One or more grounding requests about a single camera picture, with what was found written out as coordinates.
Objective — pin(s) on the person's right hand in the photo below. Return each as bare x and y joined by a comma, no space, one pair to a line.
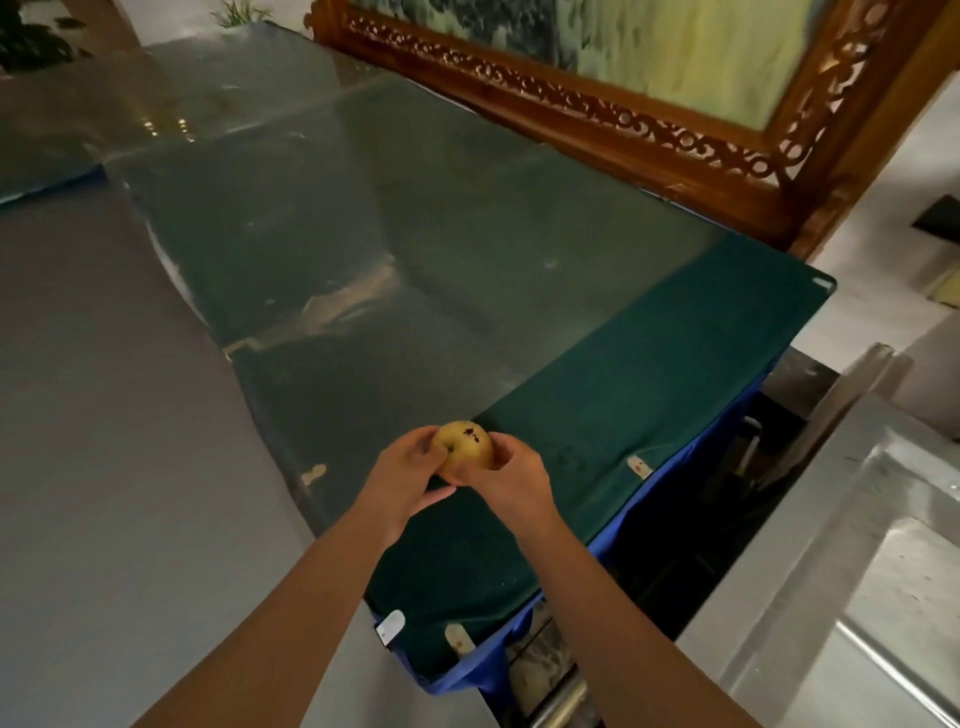
514,487

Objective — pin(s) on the person's left hand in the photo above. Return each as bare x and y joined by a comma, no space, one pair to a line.
397,480

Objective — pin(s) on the person's right thumb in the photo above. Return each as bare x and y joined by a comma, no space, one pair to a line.
465,472

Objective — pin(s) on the person's left thumb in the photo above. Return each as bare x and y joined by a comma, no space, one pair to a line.
439,493

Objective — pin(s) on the yellow spotted pear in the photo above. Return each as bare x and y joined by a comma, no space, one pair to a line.
465,446

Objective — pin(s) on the person's left forearm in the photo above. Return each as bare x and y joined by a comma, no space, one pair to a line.
277,630

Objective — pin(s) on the person's right forearm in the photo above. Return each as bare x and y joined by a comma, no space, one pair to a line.
622,637

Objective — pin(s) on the green table cloth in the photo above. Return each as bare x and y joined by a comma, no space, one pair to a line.
570,420

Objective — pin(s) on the white corner clip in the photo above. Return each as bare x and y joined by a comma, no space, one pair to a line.
459,640
390,627
640,467
823,282

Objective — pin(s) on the blue table skirt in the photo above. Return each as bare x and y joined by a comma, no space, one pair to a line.
652,487

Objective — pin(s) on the glass table cover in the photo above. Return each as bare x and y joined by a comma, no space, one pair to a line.
375,247

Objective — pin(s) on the stainless steel sink counter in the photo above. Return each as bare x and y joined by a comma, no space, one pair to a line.
840,570

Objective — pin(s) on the carved wooden screen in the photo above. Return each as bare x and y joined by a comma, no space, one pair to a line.
637,97

